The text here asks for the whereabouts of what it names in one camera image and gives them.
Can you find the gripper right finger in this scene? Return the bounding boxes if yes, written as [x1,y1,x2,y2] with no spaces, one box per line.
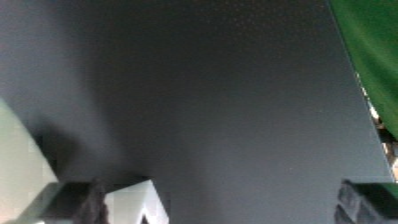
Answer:
[334,180,398,224]

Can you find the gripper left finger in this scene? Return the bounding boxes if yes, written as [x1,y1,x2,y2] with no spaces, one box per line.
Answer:
[10,180,108,224]

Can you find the white tag sheet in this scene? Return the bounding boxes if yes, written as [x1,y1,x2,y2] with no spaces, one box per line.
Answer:
[0,98,168,224]

